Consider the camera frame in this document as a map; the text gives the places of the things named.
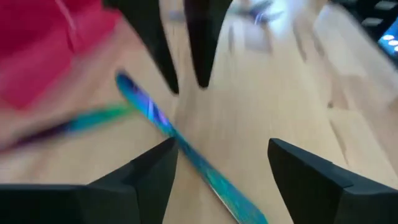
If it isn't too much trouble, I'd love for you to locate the iridescent table knife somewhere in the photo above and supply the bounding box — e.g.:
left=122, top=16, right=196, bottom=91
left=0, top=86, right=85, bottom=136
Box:
left=115, top=70, right=270, bottom=224
left=0, top=103, right=135, bottom=154

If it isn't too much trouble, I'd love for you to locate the red plastic bin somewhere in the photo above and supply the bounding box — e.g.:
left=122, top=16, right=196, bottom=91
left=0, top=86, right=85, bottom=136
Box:
left=0, top=0, right=94, bottom=110
left=57, top=0, right=123, bottom=54

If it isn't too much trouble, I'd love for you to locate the black drawer cabinet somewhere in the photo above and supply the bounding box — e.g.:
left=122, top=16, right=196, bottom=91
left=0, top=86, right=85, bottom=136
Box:
left=329, top=0, right=398, bottom=35

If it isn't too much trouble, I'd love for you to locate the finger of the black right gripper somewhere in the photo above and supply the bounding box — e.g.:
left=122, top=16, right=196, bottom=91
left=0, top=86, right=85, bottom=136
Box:
left=183, top=0, right=233, bottom=89
left=102, top=0, right=180, bottom=95

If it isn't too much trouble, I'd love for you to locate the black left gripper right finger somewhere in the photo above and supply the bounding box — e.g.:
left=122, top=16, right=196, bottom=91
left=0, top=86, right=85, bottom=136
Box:
left=267, top=138, right=398, bottom=224

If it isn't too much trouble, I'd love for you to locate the blue lit device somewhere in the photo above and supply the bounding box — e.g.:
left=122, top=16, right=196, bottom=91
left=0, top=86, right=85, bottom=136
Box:
left=377, top=20, right=398, bottom=62

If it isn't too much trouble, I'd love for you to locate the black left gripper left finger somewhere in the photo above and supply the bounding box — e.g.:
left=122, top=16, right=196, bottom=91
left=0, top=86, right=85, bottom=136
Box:
left=0, top=137, right=180, bottom=224

